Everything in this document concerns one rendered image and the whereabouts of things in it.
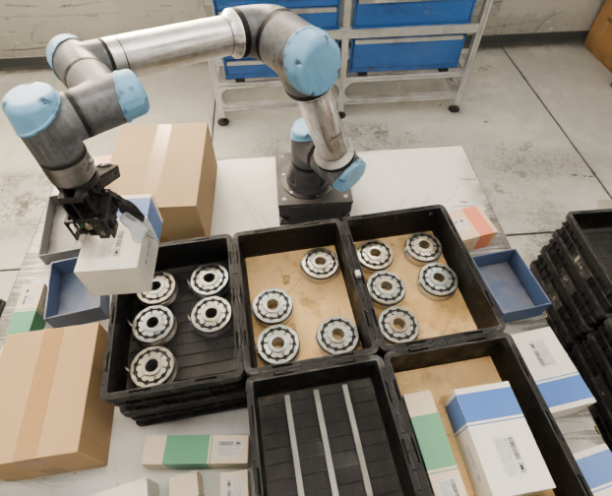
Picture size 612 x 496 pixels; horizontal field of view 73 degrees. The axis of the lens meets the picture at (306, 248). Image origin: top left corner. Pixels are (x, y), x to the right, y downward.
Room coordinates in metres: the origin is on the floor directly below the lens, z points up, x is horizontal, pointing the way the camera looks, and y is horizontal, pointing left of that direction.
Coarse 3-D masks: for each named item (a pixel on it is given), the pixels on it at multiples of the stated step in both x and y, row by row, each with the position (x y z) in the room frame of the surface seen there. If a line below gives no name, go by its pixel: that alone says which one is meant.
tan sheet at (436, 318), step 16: (384, 240) 0.75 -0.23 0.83; (400, 240) 0.75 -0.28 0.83; (400, 256) 0.69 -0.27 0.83; (400, 272) 0.64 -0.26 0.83; (416, 272) 0.64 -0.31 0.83; (384, 288) 0.59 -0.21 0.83; (416, 288) 0.59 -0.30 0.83; (400, 304) 0.54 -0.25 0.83; (416, 304) 0.54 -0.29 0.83; (432, 304) 0.54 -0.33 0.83; (448, 304) 0.54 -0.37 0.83; (464, 304) 0.54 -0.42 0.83; (432, 320) 0.49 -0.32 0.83; (448, 320) 0.49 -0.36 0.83; (464, 320) 0.49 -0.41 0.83; (432, 336) 0.45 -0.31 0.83
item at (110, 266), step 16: (144, 208) 0.61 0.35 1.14; (160, 224) 0.63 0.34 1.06; (96, 240) 0.52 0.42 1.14; (112, 240) 0.52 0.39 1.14; (128, 240) 0.52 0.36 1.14; (144, 240) 0.53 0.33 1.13; (80, 256) 0.48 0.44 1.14; (96, 256) 0.48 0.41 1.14; (112, 256) 0.48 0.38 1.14; (128, 256) 0.48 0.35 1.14; (144, 256) 0.50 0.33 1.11; (80, 272) 0.45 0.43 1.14; (96, 272) 0.45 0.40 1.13; (112, 272) 0.45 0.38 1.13; (128, 272) 0.45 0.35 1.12; (144, 272) 0.47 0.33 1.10; (96, 288) 0.45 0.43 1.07; (112, 288) 0.45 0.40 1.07; (128, 288) 0.45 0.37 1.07; (144, 288) 0.45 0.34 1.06
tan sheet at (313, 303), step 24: (264, 264) 0.67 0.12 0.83; (288, 264) 0.67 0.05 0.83; (264, 288) 0.59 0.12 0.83; (288, 288) 0.59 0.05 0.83; (312, 288) 0.59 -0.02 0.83; (336, 288) 0.59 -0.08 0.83; (312, 312) 0.52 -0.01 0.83; (336, 312) 0.52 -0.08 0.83; (312, 336) 0.45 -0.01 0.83; (336, 336) 0.45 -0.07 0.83
